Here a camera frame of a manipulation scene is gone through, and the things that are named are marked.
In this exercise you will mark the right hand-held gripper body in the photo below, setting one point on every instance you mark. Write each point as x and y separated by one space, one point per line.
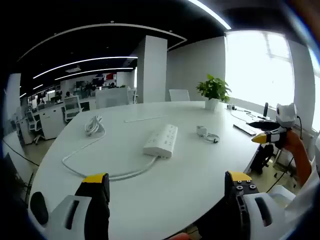
287 115

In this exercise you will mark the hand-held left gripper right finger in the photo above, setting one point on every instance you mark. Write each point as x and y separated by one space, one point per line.
250 205

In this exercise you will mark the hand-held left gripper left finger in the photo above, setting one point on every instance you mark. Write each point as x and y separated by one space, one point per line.
95 190

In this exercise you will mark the white charger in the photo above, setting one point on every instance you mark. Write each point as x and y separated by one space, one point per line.
201 130

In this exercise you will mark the white power strip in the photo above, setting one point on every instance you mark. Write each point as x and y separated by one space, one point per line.
161 141

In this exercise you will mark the white office desk row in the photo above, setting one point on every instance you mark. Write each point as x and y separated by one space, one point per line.
51 122

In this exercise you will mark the long ceiling light strip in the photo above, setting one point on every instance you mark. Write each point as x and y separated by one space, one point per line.
95 72
82 62
212 13

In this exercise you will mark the person's right hand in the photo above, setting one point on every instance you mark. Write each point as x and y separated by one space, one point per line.
293 143

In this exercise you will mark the person's left hand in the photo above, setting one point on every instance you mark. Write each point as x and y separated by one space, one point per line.
181 237

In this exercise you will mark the black office chair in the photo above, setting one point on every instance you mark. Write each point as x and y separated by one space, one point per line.
262 158

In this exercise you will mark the slim keyboard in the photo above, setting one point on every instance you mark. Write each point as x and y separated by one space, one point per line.
243 128

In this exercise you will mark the small white device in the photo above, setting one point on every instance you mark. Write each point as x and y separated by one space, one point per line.
231 107

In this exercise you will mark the black oval object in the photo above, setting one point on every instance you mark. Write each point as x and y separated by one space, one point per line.
39 208

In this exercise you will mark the person's white clothing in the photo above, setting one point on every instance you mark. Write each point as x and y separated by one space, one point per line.
308 195

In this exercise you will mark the green potted plant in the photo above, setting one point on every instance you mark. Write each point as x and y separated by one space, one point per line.
213 90

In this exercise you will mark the mesh office chair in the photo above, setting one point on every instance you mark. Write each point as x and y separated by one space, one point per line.
35 123
72 106

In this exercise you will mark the white chair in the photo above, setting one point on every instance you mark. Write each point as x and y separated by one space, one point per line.
179 95

